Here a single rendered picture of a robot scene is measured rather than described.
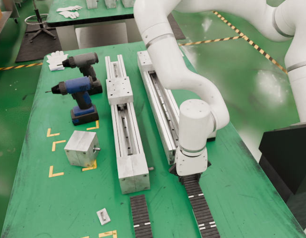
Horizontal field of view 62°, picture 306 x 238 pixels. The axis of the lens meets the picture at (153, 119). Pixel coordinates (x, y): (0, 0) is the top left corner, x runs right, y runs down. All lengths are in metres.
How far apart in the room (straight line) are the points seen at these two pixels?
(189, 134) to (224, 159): 0.35
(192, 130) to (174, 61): 0.20
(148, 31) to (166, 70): 0.12
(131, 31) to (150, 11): 1.87
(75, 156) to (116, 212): 0.27
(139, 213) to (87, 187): 0.24
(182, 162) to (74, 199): 0.40
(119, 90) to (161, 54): 0.49
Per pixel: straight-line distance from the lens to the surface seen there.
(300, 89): 0.95
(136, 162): 0.89
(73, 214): 0.94
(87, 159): 1.00
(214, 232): 0.84
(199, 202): 0.88
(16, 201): 1.05
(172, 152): 0.95
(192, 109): 0.69
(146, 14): 0.77
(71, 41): 2.66
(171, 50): 0.74
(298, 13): 0.94
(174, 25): 4.30
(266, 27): 1.01
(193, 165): 0.84
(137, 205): 0.87
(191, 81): 0.74
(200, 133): 0.72
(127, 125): 1.09
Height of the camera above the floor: 1.56
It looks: 41 degrees down
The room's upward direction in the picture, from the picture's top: 3 degrees counter-clockwise
